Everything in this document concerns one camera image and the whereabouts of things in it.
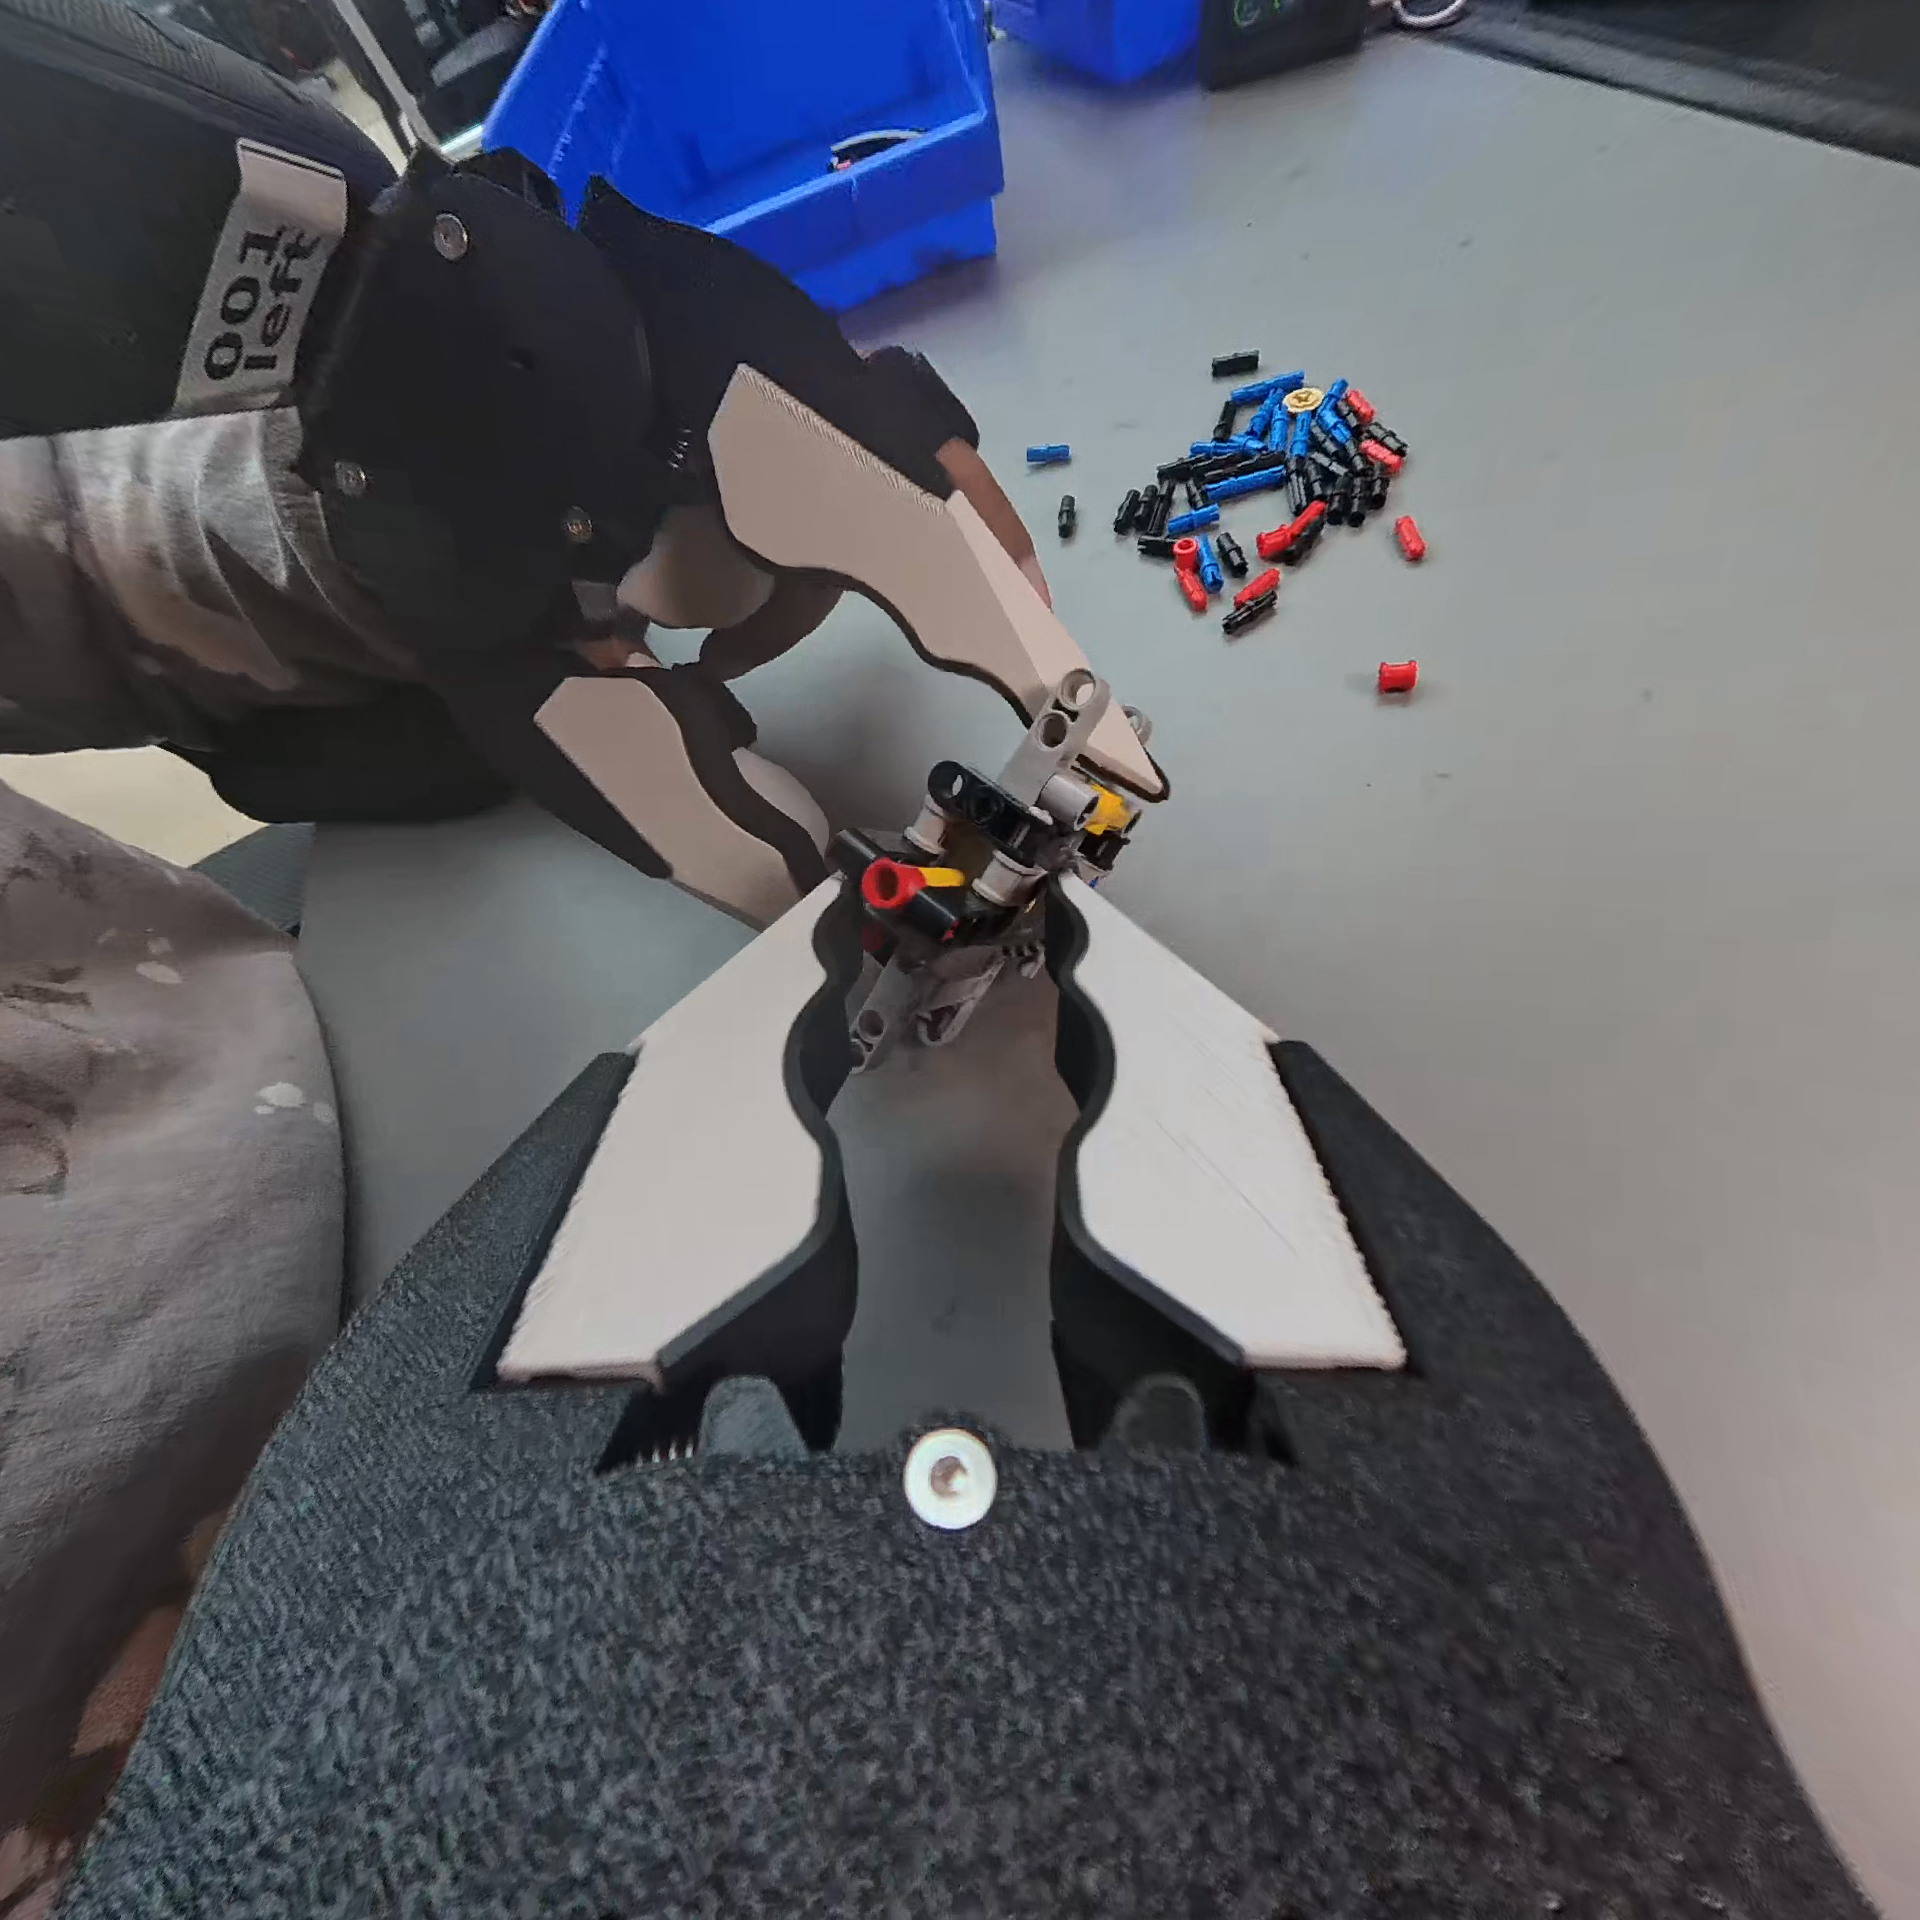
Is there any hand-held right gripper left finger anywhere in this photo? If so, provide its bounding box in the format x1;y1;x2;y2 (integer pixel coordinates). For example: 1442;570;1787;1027
495;878;850;1389

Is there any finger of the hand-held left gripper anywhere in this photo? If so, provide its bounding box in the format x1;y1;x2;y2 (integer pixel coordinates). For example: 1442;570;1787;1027
531;671;834;929
701;364;1172;804

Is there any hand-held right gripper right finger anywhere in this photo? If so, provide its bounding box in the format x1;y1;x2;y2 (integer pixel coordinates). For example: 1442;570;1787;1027
1052;883;1413;1371

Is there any grey toy brick assembly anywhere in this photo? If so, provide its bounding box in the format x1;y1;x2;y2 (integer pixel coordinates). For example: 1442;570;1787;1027
825;671;1161;1076

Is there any pile of small connector pins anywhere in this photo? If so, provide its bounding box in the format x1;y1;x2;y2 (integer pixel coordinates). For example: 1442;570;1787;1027
1108;374;1413;636

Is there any person's left forearm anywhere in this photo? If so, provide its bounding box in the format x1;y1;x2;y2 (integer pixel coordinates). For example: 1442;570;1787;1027
0;404;456;755

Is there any grey desk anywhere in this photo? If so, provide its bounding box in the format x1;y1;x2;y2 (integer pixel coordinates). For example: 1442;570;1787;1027
291;0;1920;1920

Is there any person's left hand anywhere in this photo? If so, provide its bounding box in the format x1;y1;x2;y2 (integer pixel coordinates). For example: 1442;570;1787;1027
701;572;850;683

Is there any short blue storage bin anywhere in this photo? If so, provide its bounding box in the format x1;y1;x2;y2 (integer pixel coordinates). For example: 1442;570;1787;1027
480;0;1003;311

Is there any black mesh chair seat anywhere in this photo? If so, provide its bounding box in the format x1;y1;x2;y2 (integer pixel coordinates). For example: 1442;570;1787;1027
195;821;317;943

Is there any person's grey sweatshirt torso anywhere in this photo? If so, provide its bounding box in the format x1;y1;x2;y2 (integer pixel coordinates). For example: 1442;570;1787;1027
0;778;350;1855

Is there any long blue storage bin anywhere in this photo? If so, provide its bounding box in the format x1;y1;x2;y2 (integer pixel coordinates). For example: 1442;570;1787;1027
997;0;1202;84

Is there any black device with green display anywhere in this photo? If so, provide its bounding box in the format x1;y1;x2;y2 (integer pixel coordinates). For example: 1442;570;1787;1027
1192;0;1373;90

